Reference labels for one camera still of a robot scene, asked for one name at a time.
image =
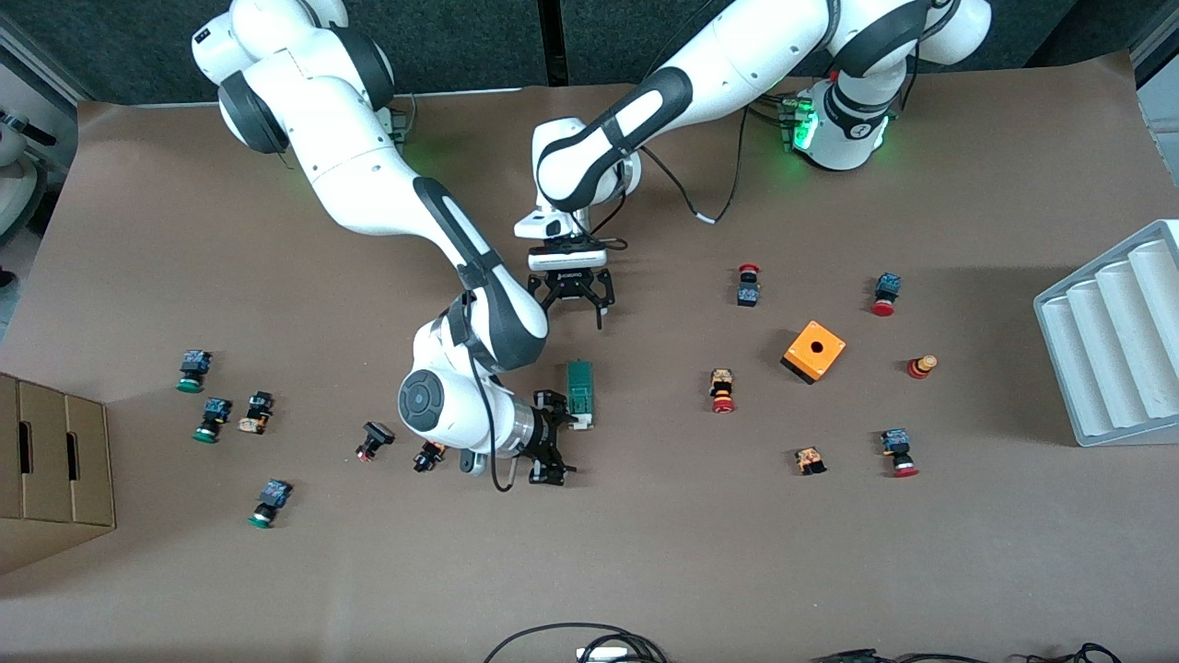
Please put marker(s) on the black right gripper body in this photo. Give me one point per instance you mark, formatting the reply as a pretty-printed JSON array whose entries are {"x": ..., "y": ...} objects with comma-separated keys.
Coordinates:
[{"x": 544, "y": 435}]

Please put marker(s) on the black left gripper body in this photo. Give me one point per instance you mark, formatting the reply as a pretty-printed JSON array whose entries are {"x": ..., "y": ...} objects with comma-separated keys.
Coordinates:
[{"x": 569, "y": 280}]

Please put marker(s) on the green load switch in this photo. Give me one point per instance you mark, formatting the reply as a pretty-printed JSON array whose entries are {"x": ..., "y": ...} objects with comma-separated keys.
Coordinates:
[{"x": 582, "y": 382}]

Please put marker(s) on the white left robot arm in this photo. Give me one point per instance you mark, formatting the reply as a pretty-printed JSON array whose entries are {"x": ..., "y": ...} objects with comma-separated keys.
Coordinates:
[{"x": 728, "y": 74}]

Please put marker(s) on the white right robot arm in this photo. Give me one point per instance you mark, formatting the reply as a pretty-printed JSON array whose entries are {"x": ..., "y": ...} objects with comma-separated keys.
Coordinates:
[{"x": 350, "y": 157}]

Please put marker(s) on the brown table cover sheet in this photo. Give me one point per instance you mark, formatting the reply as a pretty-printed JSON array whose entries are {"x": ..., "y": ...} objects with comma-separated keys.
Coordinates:
[{"x": 645, "y": 552}]

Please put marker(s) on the red mushroom button black block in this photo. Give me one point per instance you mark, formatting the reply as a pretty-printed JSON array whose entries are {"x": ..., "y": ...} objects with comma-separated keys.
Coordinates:
[{"x": 748, "y": 293}]

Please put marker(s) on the red mushroom button orange block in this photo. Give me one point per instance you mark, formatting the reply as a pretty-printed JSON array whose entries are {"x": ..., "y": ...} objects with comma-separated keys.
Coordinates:
[{"x": 722, "y": 391}]

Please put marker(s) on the white power adapter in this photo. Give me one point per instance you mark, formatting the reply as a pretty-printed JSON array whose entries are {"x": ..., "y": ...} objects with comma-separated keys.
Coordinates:
[{"x": 603, "y": 655}]

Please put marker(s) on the orange black contact block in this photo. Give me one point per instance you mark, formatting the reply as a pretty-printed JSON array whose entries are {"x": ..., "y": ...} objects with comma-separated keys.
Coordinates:
[{"x": 810, "y": 459}]

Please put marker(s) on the green mushroom push button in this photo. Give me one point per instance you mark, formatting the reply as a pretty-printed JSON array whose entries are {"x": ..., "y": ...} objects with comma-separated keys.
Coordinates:
[
  {"x": 270, "y": 499},
  {"x": 214, "y": 416},
  {"x": 193, "y": 366}
]

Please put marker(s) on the red mushroom button blue block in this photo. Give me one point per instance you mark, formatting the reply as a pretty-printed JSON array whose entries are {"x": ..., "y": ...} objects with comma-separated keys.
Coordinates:
[
  {"x": 886, "y": 293},
  {"x": 898, "y": 451}
]

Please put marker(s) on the red yellow button head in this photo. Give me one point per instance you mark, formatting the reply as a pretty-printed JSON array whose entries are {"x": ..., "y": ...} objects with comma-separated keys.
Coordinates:
[{"x": 921, "y": 366}]

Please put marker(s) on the brown cardboard box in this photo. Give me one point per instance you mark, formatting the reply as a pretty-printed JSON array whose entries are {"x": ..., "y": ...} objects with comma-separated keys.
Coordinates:
[{"x": 55, "y": 470}]

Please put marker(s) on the white grooved plastic tray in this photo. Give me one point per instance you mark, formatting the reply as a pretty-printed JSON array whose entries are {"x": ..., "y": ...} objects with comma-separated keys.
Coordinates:
[{"x": 1114, "y": 341}]

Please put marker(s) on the white machine part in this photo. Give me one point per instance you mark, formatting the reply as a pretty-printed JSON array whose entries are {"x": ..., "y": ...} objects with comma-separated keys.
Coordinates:
[{"x": 14, "y": 184}]

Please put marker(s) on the black switch white rectangular face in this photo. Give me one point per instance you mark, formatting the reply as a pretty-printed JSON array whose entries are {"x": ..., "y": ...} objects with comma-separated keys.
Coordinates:
[{"x": 375, "y": 439}]

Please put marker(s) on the orange push button enclosure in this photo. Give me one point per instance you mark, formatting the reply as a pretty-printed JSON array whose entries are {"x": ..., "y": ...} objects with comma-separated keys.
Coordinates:
[{"x": 811, "y": 354}]

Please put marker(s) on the black vertical post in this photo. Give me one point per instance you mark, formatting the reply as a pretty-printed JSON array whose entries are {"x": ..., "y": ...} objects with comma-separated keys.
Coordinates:
[{"x": 551, "y": 41}]

